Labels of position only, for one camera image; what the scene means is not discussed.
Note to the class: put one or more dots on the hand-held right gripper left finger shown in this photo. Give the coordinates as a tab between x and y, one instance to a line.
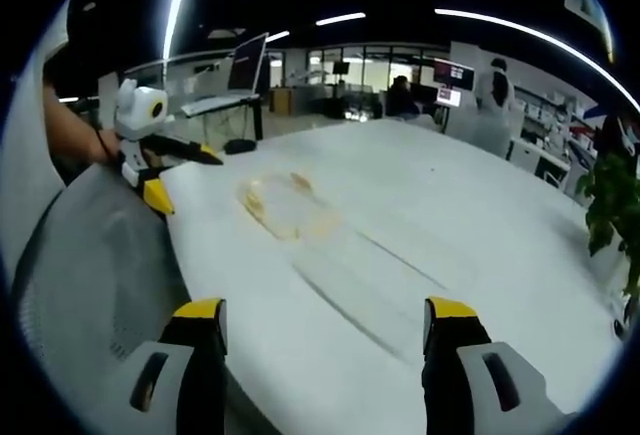
150	395

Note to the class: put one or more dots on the large dark monitor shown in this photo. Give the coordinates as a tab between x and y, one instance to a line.
454	75

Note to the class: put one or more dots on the tan plastic buckle part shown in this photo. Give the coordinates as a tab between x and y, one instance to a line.
301	181
255	200

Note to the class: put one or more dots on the grey mesh office chair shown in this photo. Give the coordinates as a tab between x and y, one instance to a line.
90	280

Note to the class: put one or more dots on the white cloth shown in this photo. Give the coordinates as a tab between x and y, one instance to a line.
25	105

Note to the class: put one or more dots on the open laptop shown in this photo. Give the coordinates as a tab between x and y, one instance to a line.
246	65

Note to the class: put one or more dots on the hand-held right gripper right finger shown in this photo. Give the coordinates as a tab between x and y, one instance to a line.
520	395

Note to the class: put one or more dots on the laptop stand table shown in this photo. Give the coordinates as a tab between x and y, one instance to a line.
250	115

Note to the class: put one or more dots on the small black object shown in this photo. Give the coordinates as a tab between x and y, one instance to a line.
240	146

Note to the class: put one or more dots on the long ceiling light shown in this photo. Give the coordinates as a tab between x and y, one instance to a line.
172	20
340	18
540	37

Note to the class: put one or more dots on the small bright monitor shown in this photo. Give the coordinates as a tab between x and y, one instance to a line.
448	96

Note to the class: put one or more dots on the green potted plant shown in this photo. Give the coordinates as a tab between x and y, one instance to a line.
612	195

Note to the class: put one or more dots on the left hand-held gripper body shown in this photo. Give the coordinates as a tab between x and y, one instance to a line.
140	110

